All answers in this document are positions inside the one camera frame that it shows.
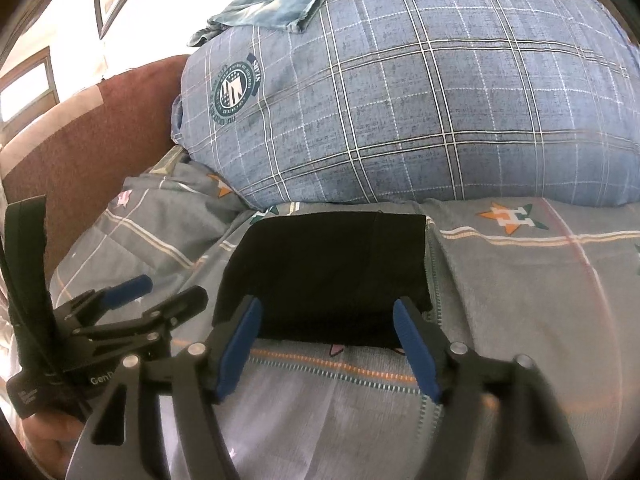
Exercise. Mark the blue plaid pillow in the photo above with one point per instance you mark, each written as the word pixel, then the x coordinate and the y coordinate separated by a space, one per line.
pixel 400 110

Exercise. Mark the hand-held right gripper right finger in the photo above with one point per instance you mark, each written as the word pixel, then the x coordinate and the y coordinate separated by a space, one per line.
pixel 415 350

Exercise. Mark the brown headboard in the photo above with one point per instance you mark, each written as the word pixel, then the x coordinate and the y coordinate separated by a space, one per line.
pixel 90 160

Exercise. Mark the wooden window frame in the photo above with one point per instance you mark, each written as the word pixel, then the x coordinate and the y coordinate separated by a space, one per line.
pixel 27 90

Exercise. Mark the black pants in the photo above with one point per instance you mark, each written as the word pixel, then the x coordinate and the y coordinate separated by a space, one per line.
pixel 325 270

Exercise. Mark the person's left hand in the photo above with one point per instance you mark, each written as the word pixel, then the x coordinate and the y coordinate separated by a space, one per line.
pixel 50 435

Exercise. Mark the grey star print quilt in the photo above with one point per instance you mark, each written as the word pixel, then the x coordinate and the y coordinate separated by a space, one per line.
pixel 150 210

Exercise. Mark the grey printed bed sheet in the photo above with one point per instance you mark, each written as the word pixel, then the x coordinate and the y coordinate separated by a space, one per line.
pixel 525 310

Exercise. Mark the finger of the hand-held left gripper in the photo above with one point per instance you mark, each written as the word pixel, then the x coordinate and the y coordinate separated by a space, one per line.
pixel 165 310
pixel 127 290

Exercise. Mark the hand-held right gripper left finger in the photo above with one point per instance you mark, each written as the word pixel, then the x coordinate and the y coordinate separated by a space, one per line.
pixel 240 350

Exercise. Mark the faded denim cloth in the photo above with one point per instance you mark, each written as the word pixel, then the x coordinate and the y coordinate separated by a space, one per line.
pixel 270 5

